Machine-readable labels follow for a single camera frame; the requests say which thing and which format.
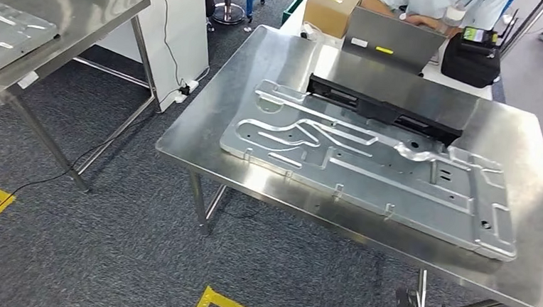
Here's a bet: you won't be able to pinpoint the person's hand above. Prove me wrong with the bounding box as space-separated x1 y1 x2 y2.
402 13 446 33

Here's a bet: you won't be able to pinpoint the black plastic frame part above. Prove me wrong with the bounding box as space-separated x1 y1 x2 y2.
302 72 467 149

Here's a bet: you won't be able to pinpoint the steel workbench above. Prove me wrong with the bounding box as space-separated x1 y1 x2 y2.
146 18 543 307

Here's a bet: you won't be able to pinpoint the clear plastic cup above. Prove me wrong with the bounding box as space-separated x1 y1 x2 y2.
441 0 468 28

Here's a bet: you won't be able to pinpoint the grey laptop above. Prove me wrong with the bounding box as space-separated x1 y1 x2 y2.
340 5 450 78

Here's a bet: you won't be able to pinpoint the black device with screen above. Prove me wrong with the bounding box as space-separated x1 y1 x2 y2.
461 24 500 49

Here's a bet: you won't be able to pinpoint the black bag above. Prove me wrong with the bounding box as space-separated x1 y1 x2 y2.
439 30 504 90

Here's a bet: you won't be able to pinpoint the white desk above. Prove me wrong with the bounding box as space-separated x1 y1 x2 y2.
275 0 500 102

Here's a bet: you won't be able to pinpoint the cardboard box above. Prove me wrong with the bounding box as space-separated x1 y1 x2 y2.
302 0 362 41

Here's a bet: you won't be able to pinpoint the black tripod legs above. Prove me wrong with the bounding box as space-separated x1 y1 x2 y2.
496 0 543 61

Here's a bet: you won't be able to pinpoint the white charger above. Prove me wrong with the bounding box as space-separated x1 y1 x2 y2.
299 21 330 45

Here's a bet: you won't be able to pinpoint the green plastic crate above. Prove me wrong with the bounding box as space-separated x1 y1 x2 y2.
281 0 306 27

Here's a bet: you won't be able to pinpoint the stamped metal panel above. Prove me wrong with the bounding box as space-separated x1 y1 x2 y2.
0 0 61 85
213 76 527 262

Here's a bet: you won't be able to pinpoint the chrome stanchion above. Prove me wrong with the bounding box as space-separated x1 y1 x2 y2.
210 0 248 28

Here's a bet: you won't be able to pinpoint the white cabinet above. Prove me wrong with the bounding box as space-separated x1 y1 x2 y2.
77 0 215 116

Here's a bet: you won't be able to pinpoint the white power strip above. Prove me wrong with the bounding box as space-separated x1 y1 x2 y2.
173 78 200 106

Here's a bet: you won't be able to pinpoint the black adapter cable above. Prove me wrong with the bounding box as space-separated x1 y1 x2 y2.
143 0 192 89

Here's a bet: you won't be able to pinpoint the black floor cable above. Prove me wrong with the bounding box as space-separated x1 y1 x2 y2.
0 107 154 237

